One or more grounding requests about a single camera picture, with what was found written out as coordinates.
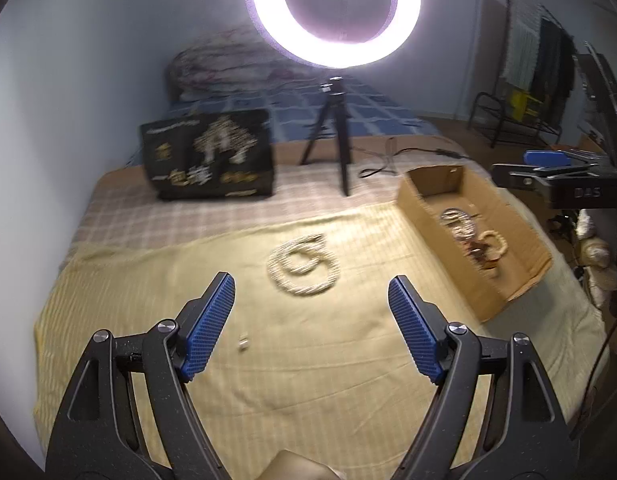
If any red strap wristwatch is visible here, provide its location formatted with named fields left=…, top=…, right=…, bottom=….
left=465, top=240, right=500, bottom=271

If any white pearl necklace heart pile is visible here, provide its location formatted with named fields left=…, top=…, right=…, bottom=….
left=443, top=214, right=477, bottom=242

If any cream bead bracelet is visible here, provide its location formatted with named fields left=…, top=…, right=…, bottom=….
left=475, top=230, right=510, bottom=267

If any long white pearl necklace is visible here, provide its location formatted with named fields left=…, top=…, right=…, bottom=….
left=266, top=233, right=340, bottom=297

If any right hand white glove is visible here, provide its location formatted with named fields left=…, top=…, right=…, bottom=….
left=575, top=209, right=617, bottom=310

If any yellow box on rack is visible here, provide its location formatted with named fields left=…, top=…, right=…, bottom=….
left=508, top=88, right=543, bottom=122

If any black clothes rack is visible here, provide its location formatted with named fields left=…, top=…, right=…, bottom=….
left=467, top=0, right=577, bottom=148

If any brown cardboard box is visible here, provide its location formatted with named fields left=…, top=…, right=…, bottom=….
left=397, top=165, right=552, bottom=322

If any striped hanging towel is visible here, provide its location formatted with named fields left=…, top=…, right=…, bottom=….
left=502, top=0, right=543, bottom=91

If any yellow striped blanket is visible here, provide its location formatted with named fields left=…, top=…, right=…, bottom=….
left=34, top=204, right=604, bottom=479

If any plaid beige bed sheet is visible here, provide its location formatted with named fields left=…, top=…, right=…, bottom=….
left=58, top=159, right=495, bottom=271

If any black printed snack bag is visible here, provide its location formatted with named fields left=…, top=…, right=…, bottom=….
left=140, top=108, right=275, bottom=200

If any floral pillow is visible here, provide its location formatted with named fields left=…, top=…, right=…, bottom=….
left=167, top=24, right=325, bottom=96

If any black power cable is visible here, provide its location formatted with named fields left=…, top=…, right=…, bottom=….
left=357, top=135, right=470, bottom=180

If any white ring light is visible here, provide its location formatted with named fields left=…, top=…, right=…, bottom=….
left=246, top=0, right=422, bottom=70

